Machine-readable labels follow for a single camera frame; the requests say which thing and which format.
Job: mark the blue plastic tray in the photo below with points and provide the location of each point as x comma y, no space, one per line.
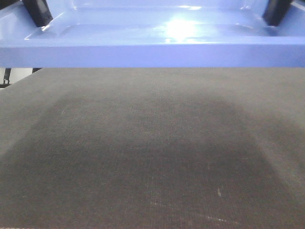
152,33

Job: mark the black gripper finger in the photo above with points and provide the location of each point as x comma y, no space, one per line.
275,11
39,12

